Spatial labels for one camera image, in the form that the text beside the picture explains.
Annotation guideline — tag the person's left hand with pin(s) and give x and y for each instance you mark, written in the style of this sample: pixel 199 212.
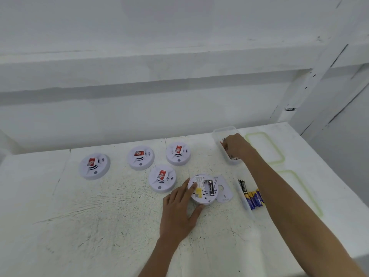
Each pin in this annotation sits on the person's left hand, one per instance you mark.
pixel 175 216

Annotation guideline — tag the person's right hand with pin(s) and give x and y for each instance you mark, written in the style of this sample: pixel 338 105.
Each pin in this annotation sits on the person's right hand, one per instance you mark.
pixel 237 147

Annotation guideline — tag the person's left thumb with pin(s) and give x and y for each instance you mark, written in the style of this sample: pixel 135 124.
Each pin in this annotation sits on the person's left thumb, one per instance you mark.
pixel 197 212

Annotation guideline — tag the person's right fingers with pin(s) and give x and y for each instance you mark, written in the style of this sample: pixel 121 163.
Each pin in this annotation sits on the person's right fingers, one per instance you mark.
pixel 225 145

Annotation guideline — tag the person's left forearm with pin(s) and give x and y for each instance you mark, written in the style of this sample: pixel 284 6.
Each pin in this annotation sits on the person's left forearm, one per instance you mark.
pixel 161 258

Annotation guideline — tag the person's right forearm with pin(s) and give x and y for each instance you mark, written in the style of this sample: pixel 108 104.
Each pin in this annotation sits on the person's right forearm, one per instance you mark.
pixel 291 216

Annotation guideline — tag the clear plastic container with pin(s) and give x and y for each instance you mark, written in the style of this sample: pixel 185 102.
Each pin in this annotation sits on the clear plastic container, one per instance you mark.
pixel 220 135
pixel 245 204

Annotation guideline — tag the black battery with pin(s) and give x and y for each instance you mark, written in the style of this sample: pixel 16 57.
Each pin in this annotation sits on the black battery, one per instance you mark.
pixel 210 188
pixel 241 186

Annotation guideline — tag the white round mounting plate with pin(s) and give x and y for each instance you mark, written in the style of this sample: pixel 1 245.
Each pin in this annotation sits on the white round mounting plate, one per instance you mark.
pixel 224 191

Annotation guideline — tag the white smoke detector red label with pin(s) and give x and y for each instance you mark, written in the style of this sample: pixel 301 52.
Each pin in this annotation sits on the white smoke detector red label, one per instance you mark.
pixel 94 166
pixel 141 157
pixel 178 153
pixel 162 178

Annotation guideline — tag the clear lid green rim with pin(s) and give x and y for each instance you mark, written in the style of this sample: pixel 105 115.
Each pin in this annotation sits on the clear lid green rim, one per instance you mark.
pixel 310 193
pixel 276 152

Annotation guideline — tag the blue battery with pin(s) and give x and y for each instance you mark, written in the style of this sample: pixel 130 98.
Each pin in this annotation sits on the blue battery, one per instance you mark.
pixel 249 201
pixel 254 199
pixel 260 197

